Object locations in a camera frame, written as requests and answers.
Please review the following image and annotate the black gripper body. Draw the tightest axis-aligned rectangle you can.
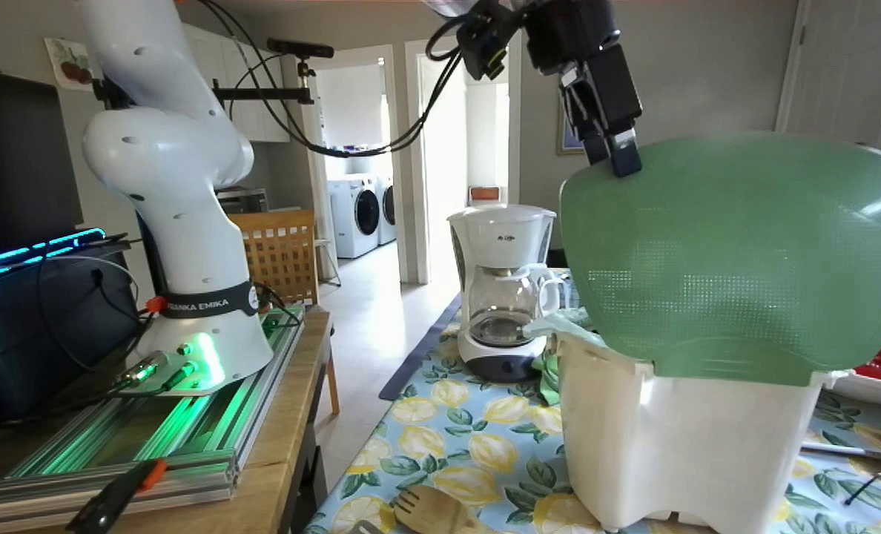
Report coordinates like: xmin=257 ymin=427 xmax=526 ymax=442
xmin=526 ymin=0 xmax=627 ymax=83

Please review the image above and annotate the orange and black hand tool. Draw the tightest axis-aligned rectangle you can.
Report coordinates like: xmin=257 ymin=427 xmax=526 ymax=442
xmin=65 ymin=458 xmax=170 ymax=534

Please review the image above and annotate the lemon print blue tablecloth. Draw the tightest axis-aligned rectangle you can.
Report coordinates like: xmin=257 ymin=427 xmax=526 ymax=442
xmin=302 ymin=325 xmax=881 ymax=534

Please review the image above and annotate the wooden slotted spatula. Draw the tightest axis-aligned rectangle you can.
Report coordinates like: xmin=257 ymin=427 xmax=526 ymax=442
xmin=388 ymin=485 xmax=492 ymax=534

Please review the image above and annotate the wicker laundry basket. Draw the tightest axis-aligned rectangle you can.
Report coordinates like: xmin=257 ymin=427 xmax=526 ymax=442
xmin=229 ymin=204 xmax=321 ymax=308

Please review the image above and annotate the white plastic bin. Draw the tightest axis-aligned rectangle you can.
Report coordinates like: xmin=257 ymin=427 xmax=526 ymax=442
xmin=554 ymin=332 xmax=828 ymax=534

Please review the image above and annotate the small black utensil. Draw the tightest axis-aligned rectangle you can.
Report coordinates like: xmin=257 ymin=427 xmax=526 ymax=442
xmin=843 ymin=471 xmax=881 ymax=509

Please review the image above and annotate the white drip coffee maker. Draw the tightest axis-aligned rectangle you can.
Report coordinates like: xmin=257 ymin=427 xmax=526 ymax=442
xmin=446 ymin=203 xmax=567 ymax=384

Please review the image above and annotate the white washing machine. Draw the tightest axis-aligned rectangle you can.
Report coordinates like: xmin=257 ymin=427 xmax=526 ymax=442
xmin=327 ymin=176 xmax=401 ymax=261

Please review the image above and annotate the small wall picture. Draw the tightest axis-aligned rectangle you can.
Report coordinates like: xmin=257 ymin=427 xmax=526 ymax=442
xmin=44 ymin=37 xmax=97 ymax=95

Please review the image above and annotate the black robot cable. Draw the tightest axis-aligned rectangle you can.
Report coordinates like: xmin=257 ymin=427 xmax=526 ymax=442
xmin=195 ymin=0 xmax=465 ymax=160

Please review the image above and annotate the white door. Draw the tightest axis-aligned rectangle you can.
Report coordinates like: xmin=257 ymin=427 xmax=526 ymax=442
xmin=775 ymin=0 xmax=881 ymax=145

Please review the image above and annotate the black monitor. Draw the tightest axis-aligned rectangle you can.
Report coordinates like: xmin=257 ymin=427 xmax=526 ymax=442
xmin=0 ymin=64 xmax=85 ymax=264

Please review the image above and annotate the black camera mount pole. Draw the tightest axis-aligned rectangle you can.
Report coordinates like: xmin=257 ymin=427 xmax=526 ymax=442
xmin=93 ymin=72 xmax=318 ymax=112

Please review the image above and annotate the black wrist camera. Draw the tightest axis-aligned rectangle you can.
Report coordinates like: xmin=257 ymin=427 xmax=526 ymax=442
xmin=455 ymin=0 xmax=521 ymax=83

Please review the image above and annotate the black stereo camera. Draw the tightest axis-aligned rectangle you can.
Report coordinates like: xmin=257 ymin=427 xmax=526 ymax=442
xmin=265 ymin=37 xmax=335 ymax=64

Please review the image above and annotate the black case with blue light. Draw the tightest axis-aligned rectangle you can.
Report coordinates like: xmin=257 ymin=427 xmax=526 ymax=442
xmin=0 ymin=227 xmax=151 ymax=434

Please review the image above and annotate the green cloth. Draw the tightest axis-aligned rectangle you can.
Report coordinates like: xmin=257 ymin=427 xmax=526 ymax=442
xmin=530 ymin=350 xmax=567 ymax=411

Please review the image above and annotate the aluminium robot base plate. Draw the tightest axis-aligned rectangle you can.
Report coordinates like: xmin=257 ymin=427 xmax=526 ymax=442
xmin=0 ymin=307 xmax=308 ymax=513

